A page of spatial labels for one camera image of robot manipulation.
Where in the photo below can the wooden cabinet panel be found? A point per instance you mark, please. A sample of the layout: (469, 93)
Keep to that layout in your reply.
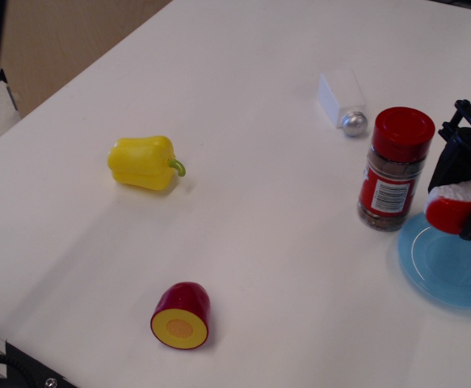
(46, 44)

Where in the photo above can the white salt shaker silver cap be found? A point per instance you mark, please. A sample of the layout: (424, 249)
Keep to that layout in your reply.
(341, 98)

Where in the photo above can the light blue plate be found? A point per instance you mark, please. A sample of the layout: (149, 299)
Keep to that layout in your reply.
(437, 263)

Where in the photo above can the red lidded spice jar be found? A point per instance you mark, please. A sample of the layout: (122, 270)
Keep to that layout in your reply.
(400, 142)

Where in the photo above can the halved red toy fruit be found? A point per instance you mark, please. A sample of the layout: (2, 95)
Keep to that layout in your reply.
(181, 317)

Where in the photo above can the black table corner bracket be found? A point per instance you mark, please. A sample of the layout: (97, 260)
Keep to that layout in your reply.
(38, 370)

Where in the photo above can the red and white toy sushi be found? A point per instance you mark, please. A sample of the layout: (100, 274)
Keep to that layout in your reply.
(448, 207)

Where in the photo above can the yellow toy bell pepper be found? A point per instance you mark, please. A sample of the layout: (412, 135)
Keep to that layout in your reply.
(147, 162)

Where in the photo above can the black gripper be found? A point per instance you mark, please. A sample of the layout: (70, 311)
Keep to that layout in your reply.
(454, 164)

